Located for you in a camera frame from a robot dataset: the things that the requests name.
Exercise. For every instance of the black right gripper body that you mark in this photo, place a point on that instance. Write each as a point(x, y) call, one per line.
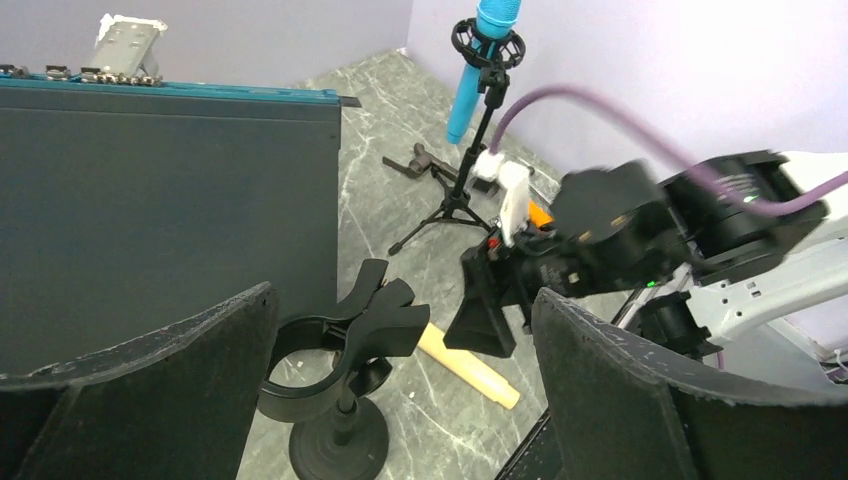
point(543, 260)

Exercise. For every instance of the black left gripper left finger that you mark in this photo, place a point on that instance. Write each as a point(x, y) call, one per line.
point(176, 403)

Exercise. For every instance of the dark grey server chassis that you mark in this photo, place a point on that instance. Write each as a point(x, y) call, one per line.
point(125, 209)

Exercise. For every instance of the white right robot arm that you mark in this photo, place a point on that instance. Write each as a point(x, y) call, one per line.
point(699, 270)

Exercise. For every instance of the blue microphone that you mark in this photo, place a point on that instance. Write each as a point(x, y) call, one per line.
point(487, 42)

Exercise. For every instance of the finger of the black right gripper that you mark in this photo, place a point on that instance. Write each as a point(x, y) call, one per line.
point(491, 284)

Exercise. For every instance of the orange handled tool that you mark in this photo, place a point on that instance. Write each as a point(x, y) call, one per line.
point(538, 216)

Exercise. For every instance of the dark metal clamp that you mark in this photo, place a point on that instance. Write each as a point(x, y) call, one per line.
point(424, 162)

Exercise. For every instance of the black desk stand with clip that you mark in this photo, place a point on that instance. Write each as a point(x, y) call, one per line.
point(337, 431)

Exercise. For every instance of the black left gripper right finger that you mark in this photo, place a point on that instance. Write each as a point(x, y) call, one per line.
point(623, 407)

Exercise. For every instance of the black tripod mic stand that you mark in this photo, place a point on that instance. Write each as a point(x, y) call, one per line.
point(454, 208)

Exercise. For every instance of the cream beige microphone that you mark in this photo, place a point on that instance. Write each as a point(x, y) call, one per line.
point(469, 368)

